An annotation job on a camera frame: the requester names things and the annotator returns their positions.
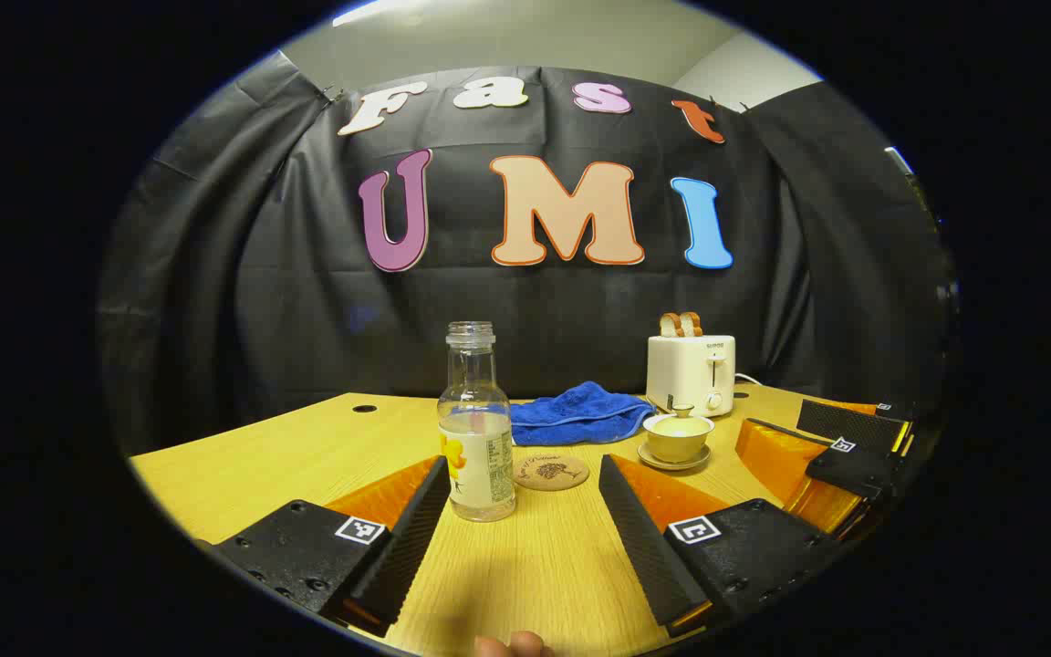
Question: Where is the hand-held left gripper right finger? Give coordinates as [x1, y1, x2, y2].
[598, 454, 846, 638]

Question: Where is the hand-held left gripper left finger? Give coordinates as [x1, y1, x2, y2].
[193, 454, 452, 638]

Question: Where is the cream teacup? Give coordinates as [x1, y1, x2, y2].
[642, 412, 715, 463]

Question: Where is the clear glass water bottle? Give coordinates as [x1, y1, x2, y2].
[437, 321, 517, 523]

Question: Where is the round cork coaster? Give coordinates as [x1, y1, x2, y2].
[513, 454, 590, 492]

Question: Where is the cream teacup lid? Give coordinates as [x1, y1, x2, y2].
[651, 404, 709, 437]

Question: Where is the cream saucer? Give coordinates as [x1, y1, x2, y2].
[637, 442, 712, 472]

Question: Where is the blue towel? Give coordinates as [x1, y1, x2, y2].
[509, 381, 656, 447]

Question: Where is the white toaster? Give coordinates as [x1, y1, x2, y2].
[646, 334, 736, 418]

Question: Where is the black backdrop cloth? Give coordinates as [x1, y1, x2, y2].
[97, 50, 955, 457]

